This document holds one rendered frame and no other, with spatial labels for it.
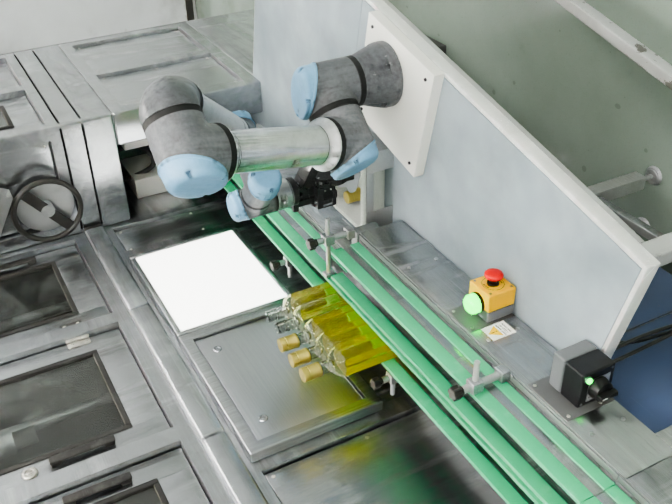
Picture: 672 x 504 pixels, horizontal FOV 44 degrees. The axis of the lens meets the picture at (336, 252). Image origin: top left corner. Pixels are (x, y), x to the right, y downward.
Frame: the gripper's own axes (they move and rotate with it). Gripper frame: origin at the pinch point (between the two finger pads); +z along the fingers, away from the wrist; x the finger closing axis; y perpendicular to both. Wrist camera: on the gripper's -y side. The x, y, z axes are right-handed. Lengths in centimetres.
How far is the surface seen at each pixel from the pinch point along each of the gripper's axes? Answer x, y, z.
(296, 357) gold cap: 32, 25, -35
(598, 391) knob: 88, 4, -1
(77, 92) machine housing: -95, 7, -48
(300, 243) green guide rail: -5.8, 22.6, -14.5
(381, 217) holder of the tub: 7.7, 12.1, 2.2
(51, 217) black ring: -69, 33, -68
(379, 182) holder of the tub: 7.2, 1.8, 1.6
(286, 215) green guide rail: -21.2, 23.3, -11.2
